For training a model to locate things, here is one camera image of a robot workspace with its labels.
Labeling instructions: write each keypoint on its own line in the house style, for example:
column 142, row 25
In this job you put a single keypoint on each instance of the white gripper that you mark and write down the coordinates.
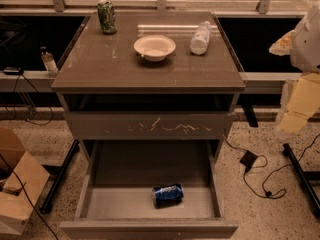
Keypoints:
column 307, row 46

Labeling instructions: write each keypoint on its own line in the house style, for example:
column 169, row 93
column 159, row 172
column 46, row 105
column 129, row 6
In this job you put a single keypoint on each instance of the blue pepsi can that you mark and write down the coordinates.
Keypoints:
column 167, row 195

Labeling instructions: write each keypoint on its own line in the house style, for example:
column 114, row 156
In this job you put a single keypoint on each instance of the grey drawer cabinet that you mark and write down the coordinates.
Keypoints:
column 103, row 73

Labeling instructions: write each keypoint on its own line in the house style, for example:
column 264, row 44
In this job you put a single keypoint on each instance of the green soda can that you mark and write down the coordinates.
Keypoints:
column 106, row 15

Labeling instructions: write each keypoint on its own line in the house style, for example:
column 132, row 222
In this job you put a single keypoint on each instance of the closed top drawer front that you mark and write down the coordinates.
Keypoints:
column 148, row 126

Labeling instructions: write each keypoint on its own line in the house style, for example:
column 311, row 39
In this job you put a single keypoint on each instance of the open middle drawer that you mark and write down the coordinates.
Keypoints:
column 116, row 200

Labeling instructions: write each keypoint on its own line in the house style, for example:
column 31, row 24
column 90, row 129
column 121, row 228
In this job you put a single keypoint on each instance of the black power adapter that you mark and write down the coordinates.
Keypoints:
column 248, row 160

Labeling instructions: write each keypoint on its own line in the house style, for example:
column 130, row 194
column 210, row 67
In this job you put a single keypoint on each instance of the clear plastic water bottle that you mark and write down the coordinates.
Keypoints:
column 200, row 39

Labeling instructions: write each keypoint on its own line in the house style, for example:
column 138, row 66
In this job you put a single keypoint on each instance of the white bowl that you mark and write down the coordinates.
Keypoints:
column 154, row 48

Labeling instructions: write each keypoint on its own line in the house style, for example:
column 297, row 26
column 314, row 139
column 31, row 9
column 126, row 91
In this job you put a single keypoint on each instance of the small bottle on ledge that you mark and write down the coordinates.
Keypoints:
column 49, row 62

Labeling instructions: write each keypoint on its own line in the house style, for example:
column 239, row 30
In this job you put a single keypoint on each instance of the black device on ledge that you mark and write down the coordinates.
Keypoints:
column 13, row 71

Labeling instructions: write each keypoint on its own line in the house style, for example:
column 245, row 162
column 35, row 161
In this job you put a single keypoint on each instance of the cardboard box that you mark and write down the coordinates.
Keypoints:
column 23, row 179

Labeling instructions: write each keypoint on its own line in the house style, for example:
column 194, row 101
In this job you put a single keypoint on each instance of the black right floor rail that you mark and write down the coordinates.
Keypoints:
column 305, row 178

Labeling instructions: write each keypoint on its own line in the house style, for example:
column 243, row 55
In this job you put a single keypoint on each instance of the black floor rail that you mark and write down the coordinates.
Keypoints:
column 305, row 178
column 58, row 173

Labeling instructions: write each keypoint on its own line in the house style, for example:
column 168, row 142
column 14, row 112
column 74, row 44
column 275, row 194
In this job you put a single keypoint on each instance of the black left floor rail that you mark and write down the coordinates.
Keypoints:
column 58, row 173

